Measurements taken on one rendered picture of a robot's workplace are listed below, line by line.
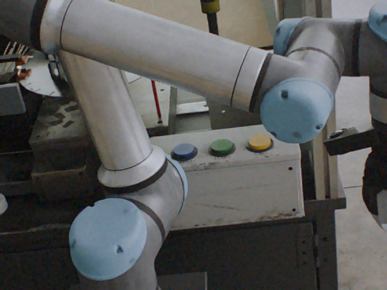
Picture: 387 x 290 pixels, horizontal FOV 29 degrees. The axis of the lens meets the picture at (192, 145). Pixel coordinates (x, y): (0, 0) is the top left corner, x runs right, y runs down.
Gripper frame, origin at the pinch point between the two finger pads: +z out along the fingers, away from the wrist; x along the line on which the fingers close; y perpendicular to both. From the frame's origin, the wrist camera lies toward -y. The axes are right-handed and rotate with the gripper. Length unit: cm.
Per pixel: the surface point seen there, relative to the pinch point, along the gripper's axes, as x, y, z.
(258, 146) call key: 2.1, -30.0, 0.3
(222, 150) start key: -3.1, -34.2, 0.3
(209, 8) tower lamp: 26, -72, -7
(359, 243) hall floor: 71, -67, 91
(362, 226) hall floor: 78, -72, 91
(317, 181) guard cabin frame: 12.0, -25.7, 12.0
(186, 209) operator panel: -10.6, -37.9, 11.5
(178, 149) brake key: -8.1, -40.7, 0.3
